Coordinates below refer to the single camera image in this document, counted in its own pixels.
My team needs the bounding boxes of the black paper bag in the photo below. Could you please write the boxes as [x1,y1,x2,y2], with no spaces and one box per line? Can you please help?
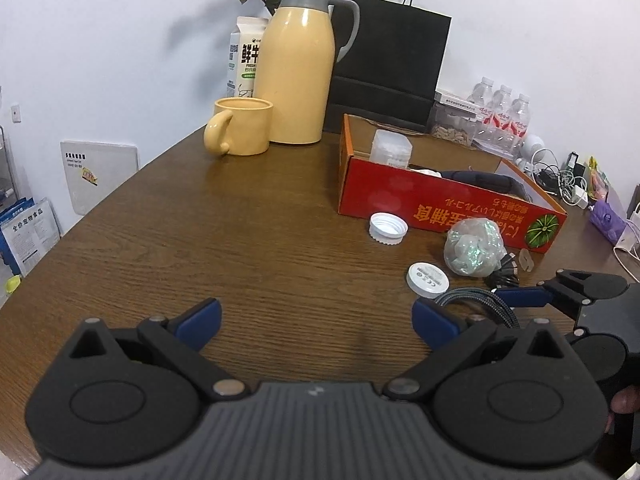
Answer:
[322,0,452,136]

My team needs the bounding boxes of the white flat panel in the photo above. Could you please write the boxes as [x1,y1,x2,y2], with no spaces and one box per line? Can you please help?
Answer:
[60,140,139,216]

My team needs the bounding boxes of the black braided cable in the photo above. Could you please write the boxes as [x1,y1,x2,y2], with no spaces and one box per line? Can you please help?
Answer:
[434,255,523,331]

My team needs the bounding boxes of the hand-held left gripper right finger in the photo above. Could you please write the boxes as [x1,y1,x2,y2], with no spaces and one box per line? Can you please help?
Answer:
[382,299,568,402]

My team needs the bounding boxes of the white ribbed jar lid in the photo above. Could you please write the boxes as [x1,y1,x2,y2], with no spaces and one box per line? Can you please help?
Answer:
[369,212,409,246]

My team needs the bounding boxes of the colourful snack packet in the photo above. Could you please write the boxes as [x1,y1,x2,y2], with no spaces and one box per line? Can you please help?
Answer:
[585,156,611,201]

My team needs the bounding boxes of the blue and white packets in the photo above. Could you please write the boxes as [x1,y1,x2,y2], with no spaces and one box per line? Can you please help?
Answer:
[0,197,61,278]

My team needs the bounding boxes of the purple pouch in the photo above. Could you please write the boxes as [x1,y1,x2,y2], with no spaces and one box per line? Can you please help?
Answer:
[589,199,628,246]

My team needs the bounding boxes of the white charging cable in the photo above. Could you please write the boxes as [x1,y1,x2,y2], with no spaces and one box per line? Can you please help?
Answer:
[612,200,640,283]

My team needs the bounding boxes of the white milk carton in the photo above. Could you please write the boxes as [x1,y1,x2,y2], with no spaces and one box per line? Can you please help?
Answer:
[226,16,271,98]

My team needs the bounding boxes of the grey metal rack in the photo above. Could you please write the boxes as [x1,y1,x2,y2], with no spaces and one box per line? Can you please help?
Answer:
[0,127,16,201]

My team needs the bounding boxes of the clear plastic swab box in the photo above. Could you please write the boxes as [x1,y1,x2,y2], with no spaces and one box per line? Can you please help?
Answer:
[370,129,414,170]

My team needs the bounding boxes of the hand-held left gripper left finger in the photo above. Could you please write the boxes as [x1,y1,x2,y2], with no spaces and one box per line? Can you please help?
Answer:
[67,299,251,402]

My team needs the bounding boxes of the clear snack jar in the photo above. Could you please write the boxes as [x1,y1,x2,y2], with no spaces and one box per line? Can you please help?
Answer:
[430,89,478,147]

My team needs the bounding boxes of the yellow mug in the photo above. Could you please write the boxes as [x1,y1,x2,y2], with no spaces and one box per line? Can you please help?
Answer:
[203,97,274,157]

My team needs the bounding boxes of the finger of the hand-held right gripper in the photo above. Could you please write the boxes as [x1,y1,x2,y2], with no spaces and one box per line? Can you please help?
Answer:
[497,269,632,320]

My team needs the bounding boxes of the tangle of charger cables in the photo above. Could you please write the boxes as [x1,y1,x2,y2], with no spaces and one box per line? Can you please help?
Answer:
[525,147,591,208]

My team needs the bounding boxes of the white round device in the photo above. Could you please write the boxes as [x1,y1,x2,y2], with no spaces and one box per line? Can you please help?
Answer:
[520,134,548,168]

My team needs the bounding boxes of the yellow thermos jug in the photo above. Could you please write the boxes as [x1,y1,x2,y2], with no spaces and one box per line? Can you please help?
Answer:
[252,0,361,146]

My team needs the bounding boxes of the person's right hand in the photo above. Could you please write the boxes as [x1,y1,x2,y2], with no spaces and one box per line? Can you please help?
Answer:
[606,387,640,433]

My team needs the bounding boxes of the clear plastic bag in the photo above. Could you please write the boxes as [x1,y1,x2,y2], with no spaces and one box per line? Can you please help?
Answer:
[444,219,506,277]

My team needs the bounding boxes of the white round disc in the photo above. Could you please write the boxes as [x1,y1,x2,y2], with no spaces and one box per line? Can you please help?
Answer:
[406,261,450,293]

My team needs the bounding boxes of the red cardboard box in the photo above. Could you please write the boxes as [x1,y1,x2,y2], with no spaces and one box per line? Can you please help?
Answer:
[337,113,568,256]

